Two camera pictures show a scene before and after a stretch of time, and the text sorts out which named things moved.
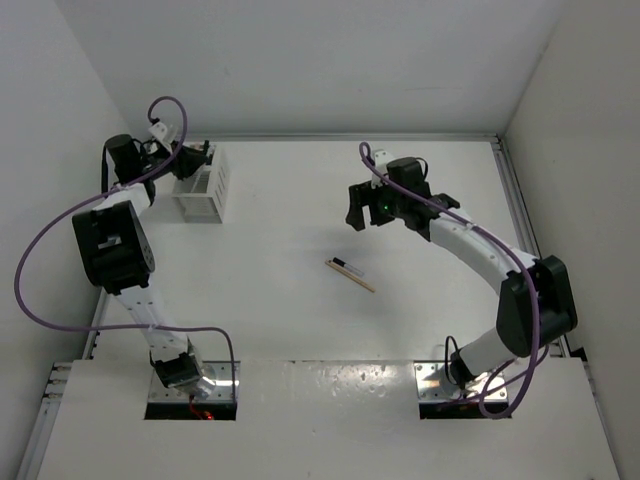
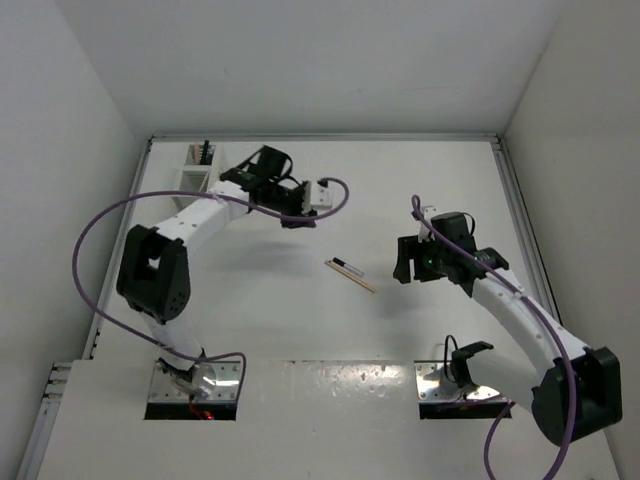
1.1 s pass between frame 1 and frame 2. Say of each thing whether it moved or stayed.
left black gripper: moved
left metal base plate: stayed
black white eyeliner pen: stayed
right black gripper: moved
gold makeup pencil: stayed
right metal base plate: stayed
